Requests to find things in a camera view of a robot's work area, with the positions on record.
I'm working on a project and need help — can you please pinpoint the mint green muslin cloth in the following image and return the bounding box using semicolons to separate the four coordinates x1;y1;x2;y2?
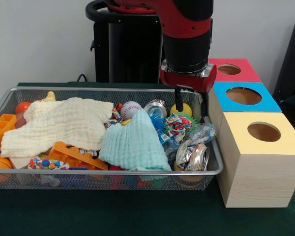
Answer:
98;108;172;172

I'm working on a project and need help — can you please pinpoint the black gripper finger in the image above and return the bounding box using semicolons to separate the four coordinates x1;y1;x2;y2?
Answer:
174;85;186;113
200;91;209;118

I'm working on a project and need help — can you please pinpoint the wooden three-hole box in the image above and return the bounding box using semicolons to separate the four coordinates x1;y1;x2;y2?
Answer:
207;58;295;208

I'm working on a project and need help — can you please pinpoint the orange plastic grid tray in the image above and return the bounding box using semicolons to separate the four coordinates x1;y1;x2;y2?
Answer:
0;114;17;158

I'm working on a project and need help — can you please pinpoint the cream muslin cloth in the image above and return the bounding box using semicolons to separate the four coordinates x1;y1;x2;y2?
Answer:
0;97;114;158

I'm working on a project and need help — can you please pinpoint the red-orange ball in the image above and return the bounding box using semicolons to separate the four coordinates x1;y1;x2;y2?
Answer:
14;101;31;115

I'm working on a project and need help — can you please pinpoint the yellow ball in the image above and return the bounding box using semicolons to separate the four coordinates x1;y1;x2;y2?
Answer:
169;103;193;118

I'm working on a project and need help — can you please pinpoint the crushed drink can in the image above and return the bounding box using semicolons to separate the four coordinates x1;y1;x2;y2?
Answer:
174;140;211;172

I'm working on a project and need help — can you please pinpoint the dark green table cloth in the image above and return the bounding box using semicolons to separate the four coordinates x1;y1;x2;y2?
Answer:
0;82;295;236

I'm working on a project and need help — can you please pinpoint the white baseball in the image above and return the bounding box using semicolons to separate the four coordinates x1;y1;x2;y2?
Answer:
119;100;143;120

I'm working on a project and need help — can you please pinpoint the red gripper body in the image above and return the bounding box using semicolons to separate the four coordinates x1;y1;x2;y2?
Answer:
159;64;217;94

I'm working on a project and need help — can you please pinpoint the orange plastic toy block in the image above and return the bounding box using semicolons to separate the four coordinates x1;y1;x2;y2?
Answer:
48;141;109;171

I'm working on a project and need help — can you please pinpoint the silver mesh bin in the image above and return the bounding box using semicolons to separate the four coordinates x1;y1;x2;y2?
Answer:
0;86;224;190

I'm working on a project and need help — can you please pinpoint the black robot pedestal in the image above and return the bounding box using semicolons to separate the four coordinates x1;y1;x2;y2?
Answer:
85;0;166;84

